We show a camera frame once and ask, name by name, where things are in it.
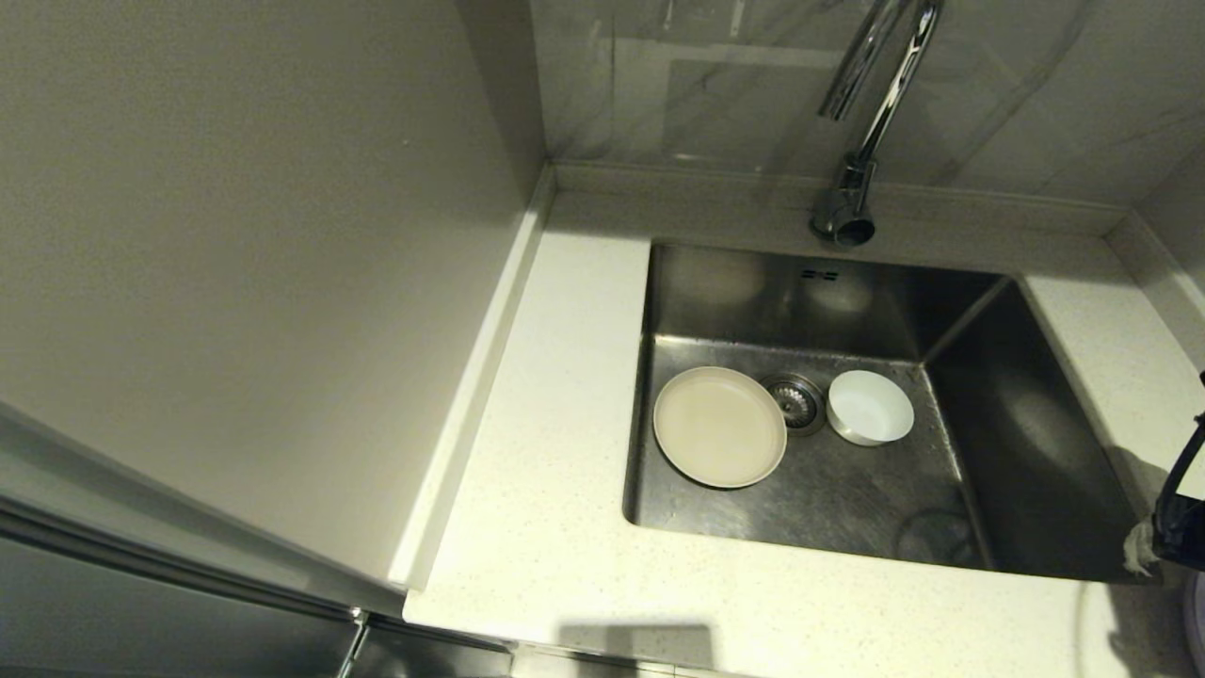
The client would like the chrome gooseneck faucet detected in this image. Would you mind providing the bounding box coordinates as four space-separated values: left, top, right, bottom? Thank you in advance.
810 0 945 250

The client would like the grey glossy cabinet door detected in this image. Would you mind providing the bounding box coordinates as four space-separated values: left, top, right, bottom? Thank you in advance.
0 391 514 678

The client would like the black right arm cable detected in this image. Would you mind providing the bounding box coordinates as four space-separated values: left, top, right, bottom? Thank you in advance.
1156 433 1205 528

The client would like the purple round plate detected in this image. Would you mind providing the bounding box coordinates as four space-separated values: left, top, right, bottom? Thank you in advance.
1184 571 1205 671

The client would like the beige round plate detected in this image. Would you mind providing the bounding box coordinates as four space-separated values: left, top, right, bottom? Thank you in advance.
652 365 789 491

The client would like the tall beige cabinet side panel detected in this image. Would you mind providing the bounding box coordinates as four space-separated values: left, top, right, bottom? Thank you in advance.
0 0 552 594

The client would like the stainless steel sink basin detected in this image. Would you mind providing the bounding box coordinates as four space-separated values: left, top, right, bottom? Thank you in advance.
621 237 1164 585

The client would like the white bowl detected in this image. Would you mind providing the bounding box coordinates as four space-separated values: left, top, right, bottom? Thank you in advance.
826 369 916 447

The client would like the metal sink drain strainer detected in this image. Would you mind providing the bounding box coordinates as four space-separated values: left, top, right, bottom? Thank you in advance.
761 374 827 437

